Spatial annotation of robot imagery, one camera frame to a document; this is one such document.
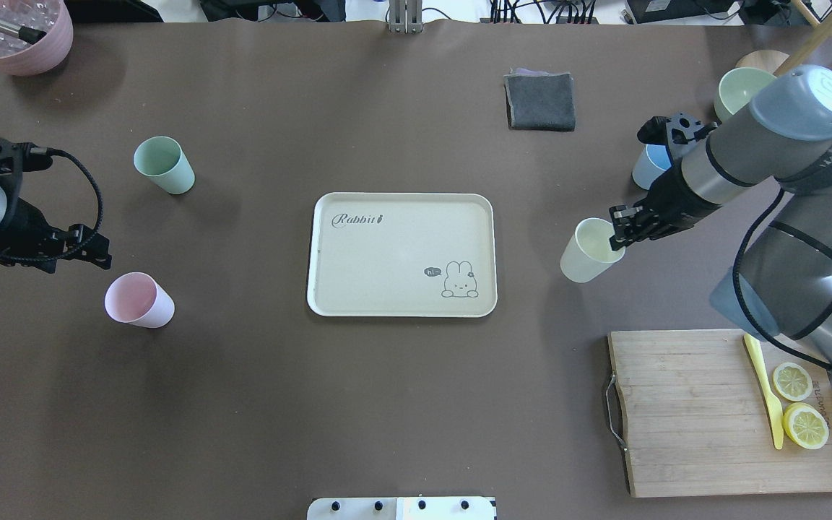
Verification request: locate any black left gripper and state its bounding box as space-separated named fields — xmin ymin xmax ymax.
xmin=0 ymin=199 xmax=112 ymax=274

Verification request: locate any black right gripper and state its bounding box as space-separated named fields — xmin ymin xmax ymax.
xmin=610 ymin=168 xmax=721 ymax=251

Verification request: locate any pale yellow plastic cup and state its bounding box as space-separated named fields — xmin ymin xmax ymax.
xmin=559 ymin=217 xmax=626 ymax=283

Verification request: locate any pink plastic cup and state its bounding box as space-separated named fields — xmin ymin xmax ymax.
xmin=103 ymin=272 xmax=175 ymax=329

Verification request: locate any light blue plastic cup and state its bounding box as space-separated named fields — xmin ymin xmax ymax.
xmin=631 ymin=144 xmax=672 ymax=190

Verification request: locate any mint green plastic cup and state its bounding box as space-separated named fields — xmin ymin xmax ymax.
xmin=133 ymin=136 xmax=196 ymax=195

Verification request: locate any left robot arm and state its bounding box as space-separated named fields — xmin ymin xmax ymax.
xmin=0 ymin=186 xmax=112 ymax=274

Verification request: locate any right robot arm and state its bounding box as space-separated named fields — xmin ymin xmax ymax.
xmin=608 ymin=65 xmax=832 ymax=374

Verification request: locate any cream rabbit tray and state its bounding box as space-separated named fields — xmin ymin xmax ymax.
xmin=307 ymin=192 xmax=498 ymax=319

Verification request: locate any dark grey folded cloth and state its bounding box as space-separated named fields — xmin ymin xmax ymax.
xmin=504 ymin=69 xmax=576 ymax=131

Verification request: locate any green ceramic bowl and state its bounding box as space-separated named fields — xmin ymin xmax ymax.
xmin=714 ymin=68 xmax=776 ymax=122

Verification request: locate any yellow plastic knife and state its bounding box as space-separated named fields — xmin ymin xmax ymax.
xmin=742 ymin=333 xmax=785 ymax=450

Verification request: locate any wooden cutting board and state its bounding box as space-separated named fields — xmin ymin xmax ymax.
xmin=607 ymin=329 xmax=832 ymax=499

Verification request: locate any pink bowl with ice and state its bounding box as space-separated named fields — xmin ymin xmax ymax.
xmin=0 ymin=1 xmax=74 ymax=76

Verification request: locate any wooden mug tree stand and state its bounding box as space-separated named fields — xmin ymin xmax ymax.
xmin=735 ymin=1 xmax=832 ymax=77

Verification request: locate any lemon half slice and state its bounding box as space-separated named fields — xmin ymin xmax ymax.
xmin=782 ymin=402 xmax=830 ymax=450
xmin=771 ymin=362 xmax=813 ymax=402

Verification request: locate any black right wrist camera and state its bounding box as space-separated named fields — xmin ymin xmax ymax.
xmin=636 ymin=113 xmax=719 ymax=163

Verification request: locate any aluminium frame post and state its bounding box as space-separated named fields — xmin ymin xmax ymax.
xmin=387 ymin=0 xmax=423 ymax=34

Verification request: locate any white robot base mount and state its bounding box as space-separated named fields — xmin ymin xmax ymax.
xmin=306 ymin=495 xmax=498 ymax=519

